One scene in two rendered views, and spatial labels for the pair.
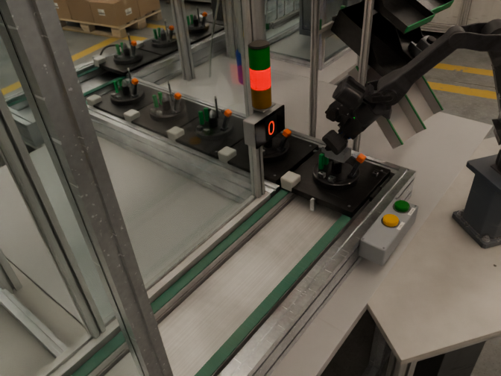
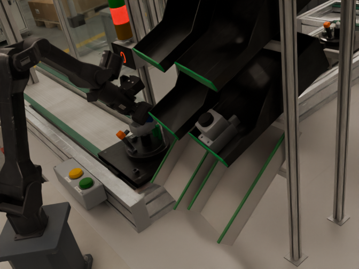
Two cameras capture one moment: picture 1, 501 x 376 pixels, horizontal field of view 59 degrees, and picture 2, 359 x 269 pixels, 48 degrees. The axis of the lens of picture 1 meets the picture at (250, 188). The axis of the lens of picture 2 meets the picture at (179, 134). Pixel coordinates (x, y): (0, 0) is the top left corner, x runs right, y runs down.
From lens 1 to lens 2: 1.93 m
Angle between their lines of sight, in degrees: 82
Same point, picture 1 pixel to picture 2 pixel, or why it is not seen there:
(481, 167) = (51, 208)
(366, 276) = not seen: hidden behind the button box
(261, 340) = (37, 119)
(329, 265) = (61, 141)
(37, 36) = not seen: outside the picture
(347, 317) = (46, 171)
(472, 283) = not seen: hidden behind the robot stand
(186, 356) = (57, 107)
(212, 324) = (68, 112)
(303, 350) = (41, 152)
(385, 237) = (63, 168)
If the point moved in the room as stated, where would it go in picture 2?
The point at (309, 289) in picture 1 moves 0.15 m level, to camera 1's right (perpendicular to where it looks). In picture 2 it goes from (51, 133) to (32, 158)
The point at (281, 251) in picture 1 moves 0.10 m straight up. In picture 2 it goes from (102, 133) to (94, 110)
